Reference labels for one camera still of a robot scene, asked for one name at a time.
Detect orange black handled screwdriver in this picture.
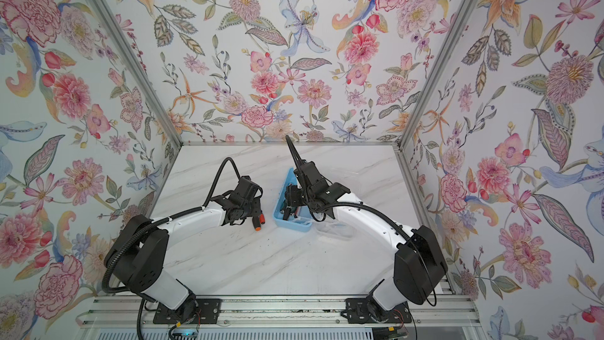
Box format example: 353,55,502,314
252,215,262,231

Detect blue plastic tool box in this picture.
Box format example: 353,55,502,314
272,168,313,233

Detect clear plastic box lid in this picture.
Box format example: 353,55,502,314
314,217,356,241

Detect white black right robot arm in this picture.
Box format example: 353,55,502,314
284,160,448,323

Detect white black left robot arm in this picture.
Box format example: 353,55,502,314
102,176,264,323

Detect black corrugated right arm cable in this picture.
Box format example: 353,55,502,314
285,134,416,247

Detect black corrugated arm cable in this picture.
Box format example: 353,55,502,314
285,134,416,247
101,156,244,340

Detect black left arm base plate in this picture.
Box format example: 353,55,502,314
153,298,222,325

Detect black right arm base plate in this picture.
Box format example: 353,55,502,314
340,297,413,325

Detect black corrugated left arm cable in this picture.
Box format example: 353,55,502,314
101,156,244,340

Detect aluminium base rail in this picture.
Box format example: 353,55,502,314
75,295,486,339

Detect aluminium corner frame post right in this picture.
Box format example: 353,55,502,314
397,0,478,153

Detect aluminium corner frame post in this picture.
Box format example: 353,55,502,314
88,0,183,151
397,0,478,153

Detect aluminium corner frame post left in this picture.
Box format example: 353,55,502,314
88,0,183,151

